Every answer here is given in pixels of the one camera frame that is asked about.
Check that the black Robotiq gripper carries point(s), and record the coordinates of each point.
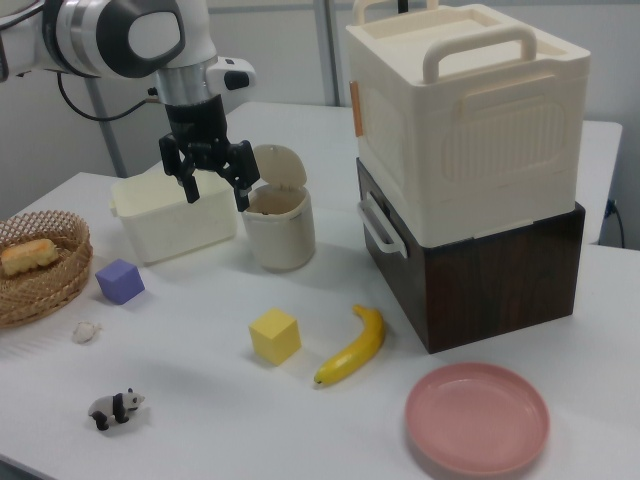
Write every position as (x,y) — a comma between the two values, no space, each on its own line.
(197,125)

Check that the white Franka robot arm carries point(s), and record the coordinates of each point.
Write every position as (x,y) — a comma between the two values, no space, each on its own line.
(100,35)

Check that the beige trash can with lid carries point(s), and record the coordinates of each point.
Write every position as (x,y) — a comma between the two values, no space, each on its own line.
(280,240)

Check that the cream rectangular plastic bin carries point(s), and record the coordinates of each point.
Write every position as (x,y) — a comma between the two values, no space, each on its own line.
(170,227)

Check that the purple cube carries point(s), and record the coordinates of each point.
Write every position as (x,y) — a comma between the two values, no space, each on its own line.
(119,282)

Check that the copper latch on cream box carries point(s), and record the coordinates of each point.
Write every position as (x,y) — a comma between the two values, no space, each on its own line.
(355,107)

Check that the yellow cube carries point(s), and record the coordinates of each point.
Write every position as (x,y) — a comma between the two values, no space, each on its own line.
(274,340)

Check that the golden bread piece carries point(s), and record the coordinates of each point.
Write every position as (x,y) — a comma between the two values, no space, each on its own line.
(27,257)

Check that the woven wicker basket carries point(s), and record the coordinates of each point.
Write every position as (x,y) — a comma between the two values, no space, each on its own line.
(50,297)

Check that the yellow banana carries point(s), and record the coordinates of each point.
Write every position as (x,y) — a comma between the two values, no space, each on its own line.
(356,349)

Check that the panda toy figure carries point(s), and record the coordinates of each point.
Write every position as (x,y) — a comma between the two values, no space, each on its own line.
(117,406)

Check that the dark wood box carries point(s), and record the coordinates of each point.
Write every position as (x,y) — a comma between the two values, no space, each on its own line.
(500,282)

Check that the pink plate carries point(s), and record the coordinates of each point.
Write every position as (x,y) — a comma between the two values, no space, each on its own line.
(475,420)

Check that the grey metal frame post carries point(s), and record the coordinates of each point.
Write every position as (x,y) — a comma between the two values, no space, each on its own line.
(111,135)

